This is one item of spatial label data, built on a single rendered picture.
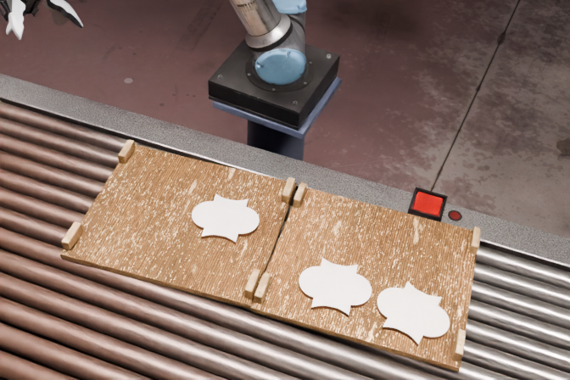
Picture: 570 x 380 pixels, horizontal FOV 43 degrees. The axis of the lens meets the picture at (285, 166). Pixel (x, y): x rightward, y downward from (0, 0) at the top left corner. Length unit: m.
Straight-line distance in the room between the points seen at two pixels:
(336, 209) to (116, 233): 0.48
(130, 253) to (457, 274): 0.68
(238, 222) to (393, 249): 0.34
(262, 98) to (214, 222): 0.45
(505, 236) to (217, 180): 0.66
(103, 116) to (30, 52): 1.90
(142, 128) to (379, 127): 1.64
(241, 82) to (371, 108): 1.51
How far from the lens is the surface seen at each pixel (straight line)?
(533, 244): 1.68
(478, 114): 3.46
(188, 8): 3.96
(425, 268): 1.54
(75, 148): 1.79
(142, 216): 1.59
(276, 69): 1.70
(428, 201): 1.67
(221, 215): 1.56
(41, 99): 1.95
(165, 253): 1.52
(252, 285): 1.43
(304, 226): 1.56
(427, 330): 1.44
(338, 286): 1.46
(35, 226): 1.63
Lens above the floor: 2.12
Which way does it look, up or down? 45 degrees down
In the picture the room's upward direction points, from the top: 4 degrees clockwise
